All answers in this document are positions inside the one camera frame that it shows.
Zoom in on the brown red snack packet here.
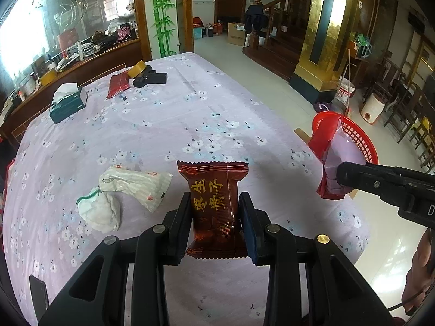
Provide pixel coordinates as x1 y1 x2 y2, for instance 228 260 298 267
177 161 248 259

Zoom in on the person's right hand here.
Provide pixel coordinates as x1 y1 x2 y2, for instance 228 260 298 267
402 229 434 316

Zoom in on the golden pillar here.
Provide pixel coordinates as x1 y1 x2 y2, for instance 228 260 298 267
289 0 360 105

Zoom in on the white striped plastic bag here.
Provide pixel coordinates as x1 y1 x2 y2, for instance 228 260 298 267
99 166 173 213

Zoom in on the white cylinder stool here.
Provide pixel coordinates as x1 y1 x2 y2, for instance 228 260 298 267
360 93 385 125

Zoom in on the black smartphone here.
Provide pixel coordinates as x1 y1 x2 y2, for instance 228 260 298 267
29 275 49 322

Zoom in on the purple red wrapper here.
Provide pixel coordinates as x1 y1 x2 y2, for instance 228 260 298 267
308 112 366 200

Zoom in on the teal tissue box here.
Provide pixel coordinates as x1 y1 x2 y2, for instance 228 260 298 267
49 83 88 124

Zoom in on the lilac floral tablecloth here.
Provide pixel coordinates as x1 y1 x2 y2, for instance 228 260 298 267
3 53 369 325

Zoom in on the wooden staircase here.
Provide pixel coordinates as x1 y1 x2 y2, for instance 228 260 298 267
243 0 312 81

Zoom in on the bamboo painted panel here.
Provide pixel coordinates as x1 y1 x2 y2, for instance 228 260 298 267
145 0 179 59

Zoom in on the purple mop head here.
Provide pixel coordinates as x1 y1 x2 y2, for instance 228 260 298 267
313 102 334 113

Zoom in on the wooden sideboard counter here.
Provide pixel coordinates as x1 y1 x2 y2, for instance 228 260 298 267
1 39 142 148

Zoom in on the brown cardboard box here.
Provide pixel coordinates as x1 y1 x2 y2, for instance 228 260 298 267
227 23 246 46

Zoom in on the black pouch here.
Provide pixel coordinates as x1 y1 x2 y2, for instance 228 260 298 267
133 65 167 87

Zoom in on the yellow tape roll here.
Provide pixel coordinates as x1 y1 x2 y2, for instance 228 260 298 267
127 60 146 79

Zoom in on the white bucket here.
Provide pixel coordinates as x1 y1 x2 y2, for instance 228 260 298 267
335 77 355 108

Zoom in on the red plastic mesh basket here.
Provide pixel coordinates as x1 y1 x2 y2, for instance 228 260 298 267
308 111 379 164

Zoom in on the white cotton glove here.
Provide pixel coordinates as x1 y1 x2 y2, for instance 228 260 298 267
76 187 120 233

